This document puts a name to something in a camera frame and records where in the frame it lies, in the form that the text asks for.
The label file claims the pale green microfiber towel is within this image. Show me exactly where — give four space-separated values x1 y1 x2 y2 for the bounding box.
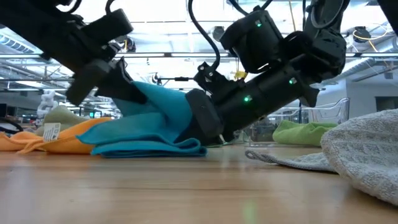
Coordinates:
35 105 91 137

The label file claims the blue microfiber towel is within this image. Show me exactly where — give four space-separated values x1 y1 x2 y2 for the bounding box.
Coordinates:
76 80 208 159

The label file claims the yellow power cord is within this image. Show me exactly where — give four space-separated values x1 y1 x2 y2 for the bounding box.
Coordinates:
289 0 296 32

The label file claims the orange microfiber towel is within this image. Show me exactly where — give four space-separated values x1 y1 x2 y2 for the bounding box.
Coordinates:
0 116 113 156

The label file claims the black ceiling cable reel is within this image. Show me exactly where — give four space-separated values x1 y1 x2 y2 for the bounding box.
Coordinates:
123 35 137 53
353 26 371 44
211 26 225 43

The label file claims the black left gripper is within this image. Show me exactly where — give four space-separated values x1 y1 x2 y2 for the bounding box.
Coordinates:
65 57 147 106

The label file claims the clear plastic bin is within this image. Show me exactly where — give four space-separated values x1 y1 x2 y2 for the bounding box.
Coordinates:
236 96 351 147

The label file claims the grey waffle microfiber towel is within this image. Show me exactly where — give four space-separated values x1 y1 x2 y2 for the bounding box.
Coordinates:
244 108 398 207

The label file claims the black frame stand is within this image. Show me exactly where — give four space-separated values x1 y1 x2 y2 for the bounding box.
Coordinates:
152 73 190 85

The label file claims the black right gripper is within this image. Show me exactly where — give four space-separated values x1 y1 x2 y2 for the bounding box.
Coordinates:
179 89 242 146

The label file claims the white robot figure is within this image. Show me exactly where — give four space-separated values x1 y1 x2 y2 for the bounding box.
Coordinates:
36 90 59 119

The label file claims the bright green microfiber towel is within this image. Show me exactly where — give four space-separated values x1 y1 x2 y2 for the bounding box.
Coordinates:
272 119 338 147

